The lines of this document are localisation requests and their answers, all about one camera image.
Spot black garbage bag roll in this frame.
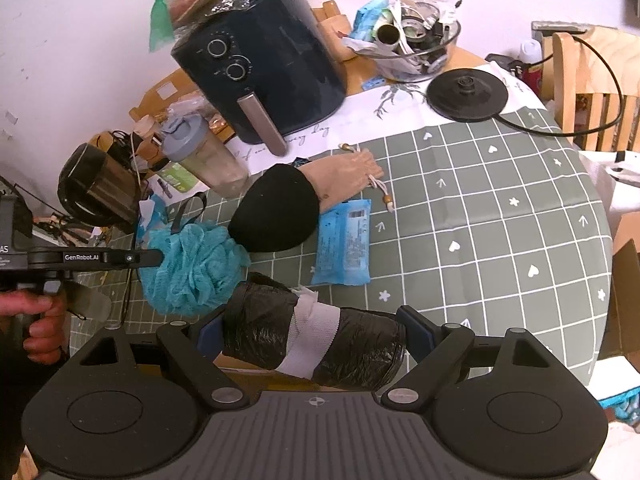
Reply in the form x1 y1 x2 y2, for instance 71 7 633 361
221 272 407 390

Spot cardboard box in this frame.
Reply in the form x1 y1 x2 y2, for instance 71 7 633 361
211 349 327 386

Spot glass bowl of clutter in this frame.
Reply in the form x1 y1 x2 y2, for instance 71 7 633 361
342 0 462 84

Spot black power cable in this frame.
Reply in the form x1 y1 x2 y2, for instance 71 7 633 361
491 34 625 137

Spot grey lid shaker bottle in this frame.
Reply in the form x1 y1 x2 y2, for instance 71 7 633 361
162 113 248 200

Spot black kettle base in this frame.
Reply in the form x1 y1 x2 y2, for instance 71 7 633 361
425 68 509 122

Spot green plastic bag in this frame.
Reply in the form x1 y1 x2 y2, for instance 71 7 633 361
149 0 175 52

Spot left hand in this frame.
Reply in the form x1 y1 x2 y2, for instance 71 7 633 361
0 290 67 365

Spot dark blue air fryer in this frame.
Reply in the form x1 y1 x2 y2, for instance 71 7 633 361
171 0 347 156

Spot wooden rack behind table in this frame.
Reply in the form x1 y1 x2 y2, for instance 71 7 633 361
129 68 198 122

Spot wooden chair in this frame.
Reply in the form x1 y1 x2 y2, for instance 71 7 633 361
552 26 639 152

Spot black electric kettle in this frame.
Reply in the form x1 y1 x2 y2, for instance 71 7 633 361
58 143 141 233

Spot teal mesh bath sponge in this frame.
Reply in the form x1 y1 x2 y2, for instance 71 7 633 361
139 221 250 318

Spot blue wet wipes pack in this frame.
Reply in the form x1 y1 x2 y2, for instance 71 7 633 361
311 200 371 286

